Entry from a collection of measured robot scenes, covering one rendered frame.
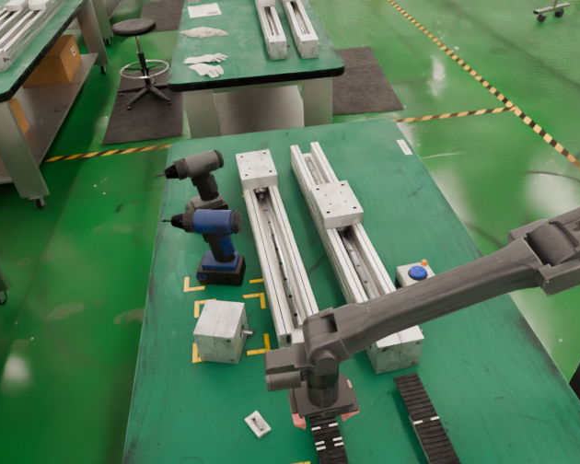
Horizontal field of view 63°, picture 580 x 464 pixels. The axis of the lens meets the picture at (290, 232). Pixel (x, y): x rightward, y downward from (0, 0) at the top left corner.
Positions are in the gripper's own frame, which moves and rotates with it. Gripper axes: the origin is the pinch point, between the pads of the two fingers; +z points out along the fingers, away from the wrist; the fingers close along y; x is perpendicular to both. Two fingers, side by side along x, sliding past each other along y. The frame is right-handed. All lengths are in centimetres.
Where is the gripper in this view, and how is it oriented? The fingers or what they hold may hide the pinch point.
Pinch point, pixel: (323, 419)
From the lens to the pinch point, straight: 100.1
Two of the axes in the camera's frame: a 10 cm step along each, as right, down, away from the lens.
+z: 0.5, 7.7, 6.3
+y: -9.8, 1.7, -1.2
